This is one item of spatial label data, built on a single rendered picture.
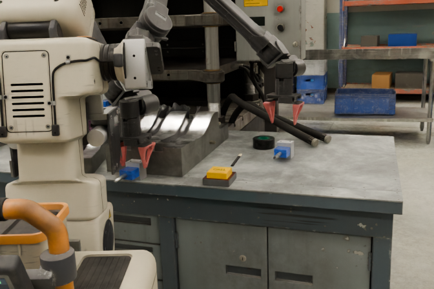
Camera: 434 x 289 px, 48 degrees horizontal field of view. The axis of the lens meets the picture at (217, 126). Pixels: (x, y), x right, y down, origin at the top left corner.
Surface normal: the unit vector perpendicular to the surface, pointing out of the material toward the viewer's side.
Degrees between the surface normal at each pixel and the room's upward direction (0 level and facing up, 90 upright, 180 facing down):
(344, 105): 91
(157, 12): 52
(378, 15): 90
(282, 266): 90
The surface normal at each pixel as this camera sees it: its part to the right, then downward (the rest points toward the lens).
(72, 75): -0.02, 0.07
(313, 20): -0.34, 0.22
